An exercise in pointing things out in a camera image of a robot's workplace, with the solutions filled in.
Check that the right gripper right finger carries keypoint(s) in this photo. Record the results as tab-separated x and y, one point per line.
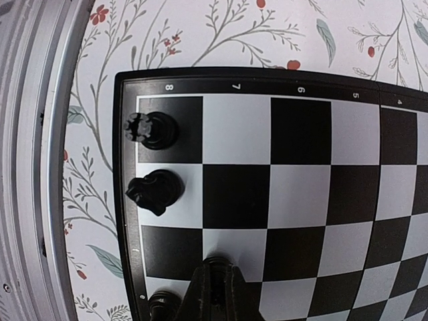
240	302

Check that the black rook corner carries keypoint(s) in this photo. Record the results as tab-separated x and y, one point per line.
155	130

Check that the black white chessboard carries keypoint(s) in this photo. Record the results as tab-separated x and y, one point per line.
313	185

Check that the black pawn second row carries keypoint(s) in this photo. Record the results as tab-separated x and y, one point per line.
218	267

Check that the black pawn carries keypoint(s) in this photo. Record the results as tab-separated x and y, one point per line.
163	306

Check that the floral patterned table mat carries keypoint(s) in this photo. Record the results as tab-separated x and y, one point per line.
374	40

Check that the black piece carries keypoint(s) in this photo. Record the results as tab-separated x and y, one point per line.
156	191

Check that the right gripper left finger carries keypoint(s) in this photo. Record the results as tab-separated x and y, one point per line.
196	305

